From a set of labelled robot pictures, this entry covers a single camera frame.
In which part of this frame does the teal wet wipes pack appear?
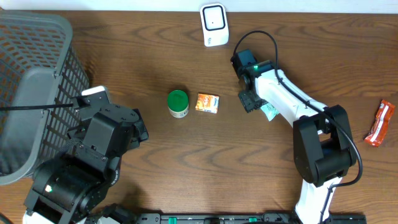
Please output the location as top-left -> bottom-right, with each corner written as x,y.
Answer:
261,103 -> 279,121

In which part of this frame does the orange Kleenex tissue pack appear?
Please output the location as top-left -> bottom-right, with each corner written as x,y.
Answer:
195,93 -> 220,114

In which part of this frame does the green lid jar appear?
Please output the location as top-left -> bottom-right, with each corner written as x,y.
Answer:
167,90 -> 189,118

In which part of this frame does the red Top snack bar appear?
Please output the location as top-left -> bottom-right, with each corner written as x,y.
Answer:
364,100 -> 396,147

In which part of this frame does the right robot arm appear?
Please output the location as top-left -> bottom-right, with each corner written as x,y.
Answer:
231,49 -> 357,223

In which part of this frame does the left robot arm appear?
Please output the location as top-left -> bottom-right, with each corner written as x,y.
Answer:
22,103 -> 149,223

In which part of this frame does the white barcode scanner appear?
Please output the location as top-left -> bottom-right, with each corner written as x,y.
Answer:
200,3 -> 229,47

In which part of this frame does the grey plastic basket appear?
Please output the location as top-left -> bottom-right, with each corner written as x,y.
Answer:
1,11 -> 89,185

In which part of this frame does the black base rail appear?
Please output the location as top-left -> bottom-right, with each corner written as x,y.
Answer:
90,203 -> 368,224

